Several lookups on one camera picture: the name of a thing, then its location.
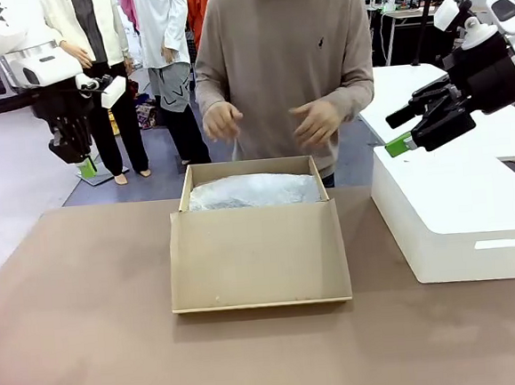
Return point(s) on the mannequin in white jacket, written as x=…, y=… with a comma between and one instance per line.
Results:
x=93, y=27

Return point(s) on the person's right hand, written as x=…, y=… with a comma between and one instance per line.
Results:
x=223, y=121

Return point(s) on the white rectangular label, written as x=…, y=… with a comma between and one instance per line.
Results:
x=497, y=244

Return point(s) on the brown cardboard shoe box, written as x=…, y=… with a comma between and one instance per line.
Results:
x=258, y=255

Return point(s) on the black stand pole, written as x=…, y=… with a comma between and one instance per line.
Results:
x=425, y=23

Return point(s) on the white pedestal box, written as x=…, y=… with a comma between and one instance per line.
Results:
x=455, y=212

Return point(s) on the grey mannequin base plate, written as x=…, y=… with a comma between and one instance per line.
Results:
x=104, y=177

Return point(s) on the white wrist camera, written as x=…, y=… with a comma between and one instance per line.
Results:
x=446, y=13
x=113, y=91

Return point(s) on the mannequin in orange hoodie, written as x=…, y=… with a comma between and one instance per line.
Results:
x=200, y=9

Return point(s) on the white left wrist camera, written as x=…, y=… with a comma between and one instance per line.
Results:
x=113, y=91

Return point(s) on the person's right forearm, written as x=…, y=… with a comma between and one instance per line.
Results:
x=210, y=96

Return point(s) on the white tissue wrapping paper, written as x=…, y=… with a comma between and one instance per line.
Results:
x=253, y=192

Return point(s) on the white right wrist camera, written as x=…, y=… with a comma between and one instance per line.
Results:
x=446, y=13

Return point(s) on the person's left hand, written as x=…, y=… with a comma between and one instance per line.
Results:
x=319, y=123

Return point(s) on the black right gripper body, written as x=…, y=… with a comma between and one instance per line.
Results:
x=489, y=76

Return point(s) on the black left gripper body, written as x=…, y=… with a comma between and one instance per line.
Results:
x=61, y=105

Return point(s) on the mannequin in grey shorts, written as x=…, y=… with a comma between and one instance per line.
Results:
x=165, y=39

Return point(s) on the colourful patterned bag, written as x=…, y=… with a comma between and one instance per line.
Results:
x=148, y=116

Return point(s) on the person in beige sweater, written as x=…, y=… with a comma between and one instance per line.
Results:
x=286, y=43

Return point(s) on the beige-topped background table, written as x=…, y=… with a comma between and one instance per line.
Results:
x=398, y=21

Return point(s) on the person's left forearm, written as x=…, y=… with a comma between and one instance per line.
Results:
x=352, y=98

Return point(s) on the pink hanging garment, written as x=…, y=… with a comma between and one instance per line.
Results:
x=127, y=6

